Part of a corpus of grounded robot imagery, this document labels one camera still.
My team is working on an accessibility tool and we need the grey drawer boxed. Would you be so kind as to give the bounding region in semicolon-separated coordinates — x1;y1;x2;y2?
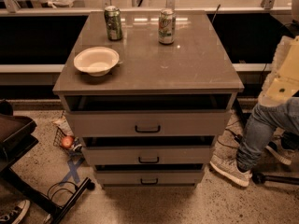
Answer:
94;170;204;186
65;111;231;137
82;146;211;165

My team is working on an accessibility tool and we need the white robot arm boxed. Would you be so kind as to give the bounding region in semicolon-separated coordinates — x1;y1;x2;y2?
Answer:
258;0;299;107

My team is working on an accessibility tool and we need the grey drawer cabinet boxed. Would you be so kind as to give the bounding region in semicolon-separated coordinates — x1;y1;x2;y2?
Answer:
53;11;243;173

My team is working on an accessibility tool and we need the white paper bowl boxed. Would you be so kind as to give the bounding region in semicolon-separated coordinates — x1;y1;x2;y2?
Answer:
74;47;120;77

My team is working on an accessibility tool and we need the white green soda can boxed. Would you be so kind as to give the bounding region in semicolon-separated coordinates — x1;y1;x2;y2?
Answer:
158;8;176;45

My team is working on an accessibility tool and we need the red apple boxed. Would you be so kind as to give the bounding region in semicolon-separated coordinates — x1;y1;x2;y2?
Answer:
61;135;74;149

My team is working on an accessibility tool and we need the grey knit sneaker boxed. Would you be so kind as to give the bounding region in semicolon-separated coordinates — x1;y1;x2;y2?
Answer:
210;155;252;188

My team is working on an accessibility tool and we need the dark green soda can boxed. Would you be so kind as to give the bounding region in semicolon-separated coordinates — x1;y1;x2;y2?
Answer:
104;6;122;41

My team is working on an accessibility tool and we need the person leg in jeans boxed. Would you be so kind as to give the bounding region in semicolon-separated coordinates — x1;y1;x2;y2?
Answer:
236;97;299;172

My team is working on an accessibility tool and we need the black cart stand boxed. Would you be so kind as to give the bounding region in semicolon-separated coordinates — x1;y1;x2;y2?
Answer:
0;99;95;224

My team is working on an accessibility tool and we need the black white sneaker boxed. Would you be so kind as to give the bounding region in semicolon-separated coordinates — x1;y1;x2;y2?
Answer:
266;141;295;165

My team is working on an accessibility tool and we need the black canvas sneaker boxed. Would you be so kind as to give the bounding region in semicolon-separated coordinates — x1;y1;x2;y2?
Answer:
0;200;31;224

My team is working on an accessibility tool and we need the black wire basket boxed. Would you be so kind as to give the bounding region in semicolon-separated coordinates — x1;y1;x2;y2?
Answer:
53;128;82;157

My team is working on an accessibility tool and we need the black floor cable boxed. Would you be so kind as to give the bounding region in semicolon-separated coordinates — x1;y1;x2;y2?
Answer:
46;180;79;201

